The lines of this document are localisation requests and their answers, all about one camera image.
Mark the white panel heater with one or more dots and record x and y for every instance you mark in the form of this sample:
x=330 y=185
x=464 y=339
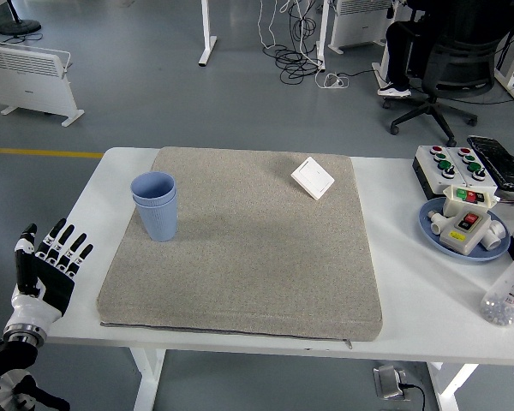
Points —
x=360 y=25
x=21 y=81

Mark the white push-button control box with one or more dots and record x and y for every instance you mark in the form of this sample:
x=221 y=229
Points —
x=462 y=171
x=432 y=171

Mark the white table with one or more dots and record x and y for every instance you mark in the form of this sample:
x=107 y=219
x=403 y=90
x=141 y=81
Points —
x=402 y=299

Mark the person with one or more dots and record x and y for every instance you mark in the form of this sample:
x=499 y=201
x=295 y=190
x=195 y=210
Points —
x=398 y=47

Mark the black office chair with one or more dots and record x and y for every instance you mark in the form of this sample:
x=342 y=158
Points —
x=458 y=68

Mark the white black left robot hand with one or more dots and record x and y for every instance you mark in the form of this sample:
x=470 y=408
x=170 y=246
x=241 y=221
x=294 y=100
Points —
x=47 y=287

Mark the white pipe fitting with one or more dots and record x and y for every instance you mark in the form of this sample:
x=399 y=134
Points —
x=438 y=222
x=494 y=235

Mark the black fan stand base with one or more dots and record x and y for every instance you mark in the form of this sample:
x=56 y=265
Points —
x=19 y=27

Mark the white desk leg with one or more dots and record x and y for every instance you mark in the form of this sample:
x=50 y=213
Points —
x=322 y=38
x=205 y=38

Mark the blue plate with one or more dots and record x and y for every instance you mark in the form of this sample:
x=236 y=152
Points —
x=428 y=237

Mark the white green-red button switch box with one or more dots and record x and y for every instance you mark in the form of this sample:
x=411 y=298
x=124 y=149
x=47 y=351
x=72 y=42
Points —
x=458 y=205

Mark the white wall switch plate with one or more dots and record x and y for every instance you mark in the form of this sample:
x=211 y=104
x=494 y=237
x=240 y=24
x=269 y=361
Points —
x=312 y=177

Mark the blue ribbed plastic cup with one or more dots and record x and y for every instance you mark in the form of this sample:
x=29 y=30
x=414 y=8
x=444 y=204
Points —
x=158 y=222
x=152 y=186

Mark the grey red rocker switch box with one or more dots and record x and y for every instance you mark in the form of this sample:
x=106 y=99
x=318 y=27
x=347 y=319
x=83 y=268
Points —
x=462 y=235

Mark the grey foot pedal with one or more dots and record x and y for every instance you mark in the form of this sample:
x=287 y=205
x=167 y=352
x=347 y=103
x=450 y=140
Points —
x=387 y=383

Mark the clear bottle with red cap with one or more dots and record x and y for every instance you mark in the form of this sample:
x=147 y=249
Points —
x=509 y=291

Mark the grey-brown fabric mat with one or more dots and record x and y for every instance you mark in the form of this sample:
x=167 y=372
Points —
x=261 y=257

